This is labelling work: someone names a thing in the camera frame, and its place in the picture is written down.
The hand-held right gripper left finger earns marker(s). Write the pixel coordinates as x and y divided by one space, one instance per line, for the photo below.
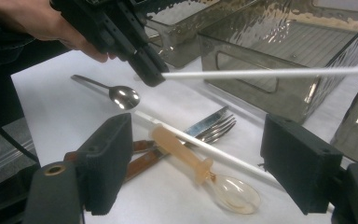
105 165

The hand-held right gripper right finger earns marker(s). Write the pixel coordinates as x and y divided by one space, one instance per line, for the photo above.
301 165

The smoked clear plastic bin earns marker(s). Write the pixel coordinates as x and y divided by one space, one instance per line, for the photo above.
354 137
180 46
254 43

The metal spoon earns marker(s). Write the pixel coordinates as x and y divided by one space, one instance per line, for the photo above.
124 97

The white chopstick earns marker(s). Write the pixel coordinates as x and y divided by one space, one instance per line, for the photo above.
227 157
261 73

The white table cover sheet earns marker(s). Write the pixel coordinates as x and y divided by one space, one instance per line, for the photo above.
74 124

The metal floor rail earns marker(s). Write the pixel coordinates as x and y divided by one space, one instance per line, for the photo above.
3 161

